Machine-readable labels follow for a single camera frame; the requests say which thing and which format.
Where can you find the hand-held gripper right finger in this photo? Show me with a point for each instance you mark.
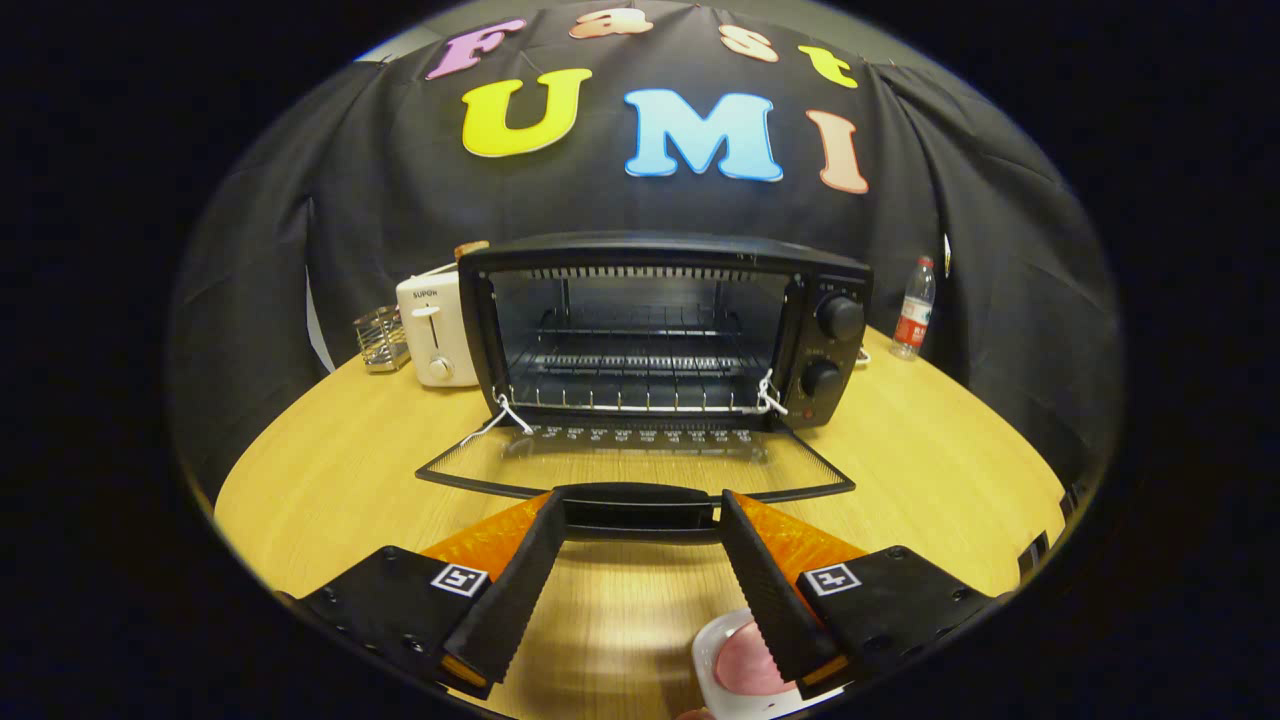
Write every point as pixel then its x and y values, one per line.
pixel 765 600

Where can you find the clear plastic water bottle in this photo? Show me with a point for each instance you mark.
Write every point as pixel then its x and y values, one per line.
pixel 913 315

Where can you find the white square plate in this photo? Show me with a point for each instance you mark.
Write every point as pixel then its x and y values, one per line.
pixel 712 650

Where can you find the black backdrop cloth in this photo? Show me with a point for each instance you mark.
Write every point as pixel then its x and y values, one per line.
pixel 400 200

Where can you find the white pop-up toaster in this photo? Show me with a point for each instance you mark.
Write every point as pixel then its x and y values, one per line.
pixel 435 320

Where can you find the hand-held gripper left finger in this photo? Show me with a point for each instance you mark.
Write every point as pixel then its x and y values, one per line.
pixel 515 600

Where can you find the brown bread slice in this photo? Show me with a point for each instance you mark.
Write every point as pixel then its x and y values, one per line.
pixel 472 249

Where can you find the black toaster oven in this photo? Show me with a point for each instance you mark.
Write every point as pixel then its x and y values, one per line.
pixel 660 250

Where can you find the pink ham slice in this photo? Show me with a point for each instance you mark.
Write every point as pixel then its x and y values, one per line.
pixel 745 665

